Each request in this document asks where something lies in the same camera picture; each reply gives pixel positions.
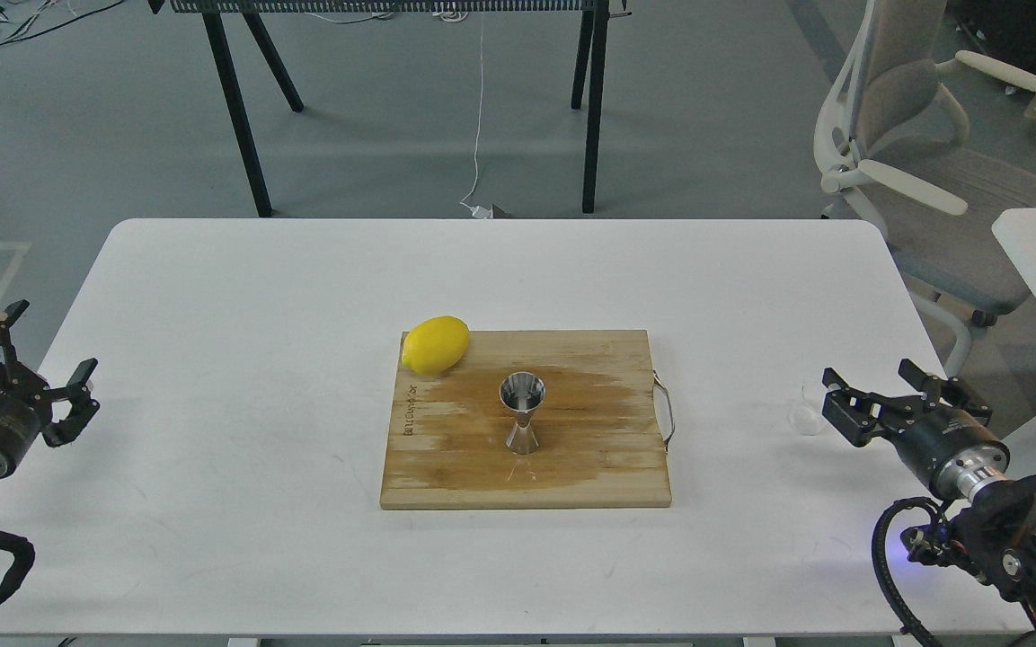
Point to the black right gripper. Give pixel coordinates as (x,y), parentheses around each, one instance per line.
(948,450)

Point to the clear glass measuring cup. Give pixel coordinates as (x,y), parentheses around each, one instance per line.
(805,411)

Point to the steel double jigger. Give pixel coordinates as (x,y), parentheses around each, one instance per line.
(521,393)

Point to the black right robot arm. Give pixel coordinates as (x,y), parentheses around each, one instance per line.
(980,521)

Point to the beige office chair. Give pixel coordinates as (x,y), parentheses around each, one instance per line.
(889,144)

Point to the wooden cutting board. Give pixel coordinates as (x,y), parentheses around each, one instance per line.
(601,445)

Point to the yellow lemon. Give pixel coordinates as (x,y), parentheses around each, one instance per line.
(435,345)

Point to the black metal frame table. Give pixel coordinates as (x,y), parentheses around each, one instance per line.
(398,80)

